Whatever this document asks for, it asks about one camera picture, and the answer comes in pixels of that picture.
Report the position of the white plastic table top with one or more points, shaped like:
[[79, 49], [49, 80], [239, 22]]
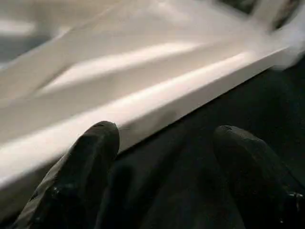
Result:
[[119, 71]]

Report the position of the black work mat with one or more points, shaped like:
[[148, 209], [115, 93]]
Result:
[[228, 105]]

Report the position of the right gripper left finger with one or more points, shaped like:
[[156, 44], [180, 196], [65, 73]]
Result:
[[76, 181]]

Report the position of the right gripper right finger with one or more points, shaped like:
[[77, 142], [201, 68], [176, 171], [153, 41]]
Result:
[[262, 181]]

